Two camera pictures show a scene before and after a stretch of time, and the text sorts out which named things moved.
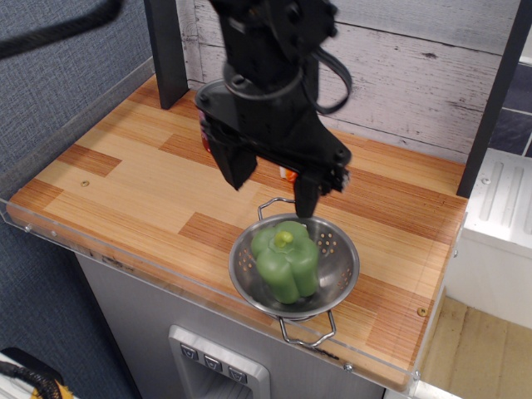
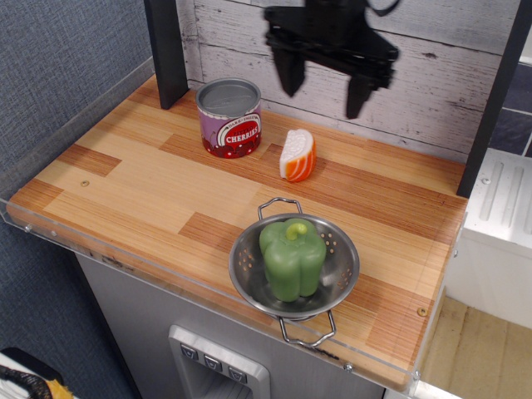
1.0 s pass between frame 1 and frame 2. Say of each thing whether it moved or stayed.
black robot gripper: moved
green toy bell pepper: moved
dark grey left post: stayed
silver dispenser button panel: stayed
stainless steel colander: stayed
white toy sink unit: stayed
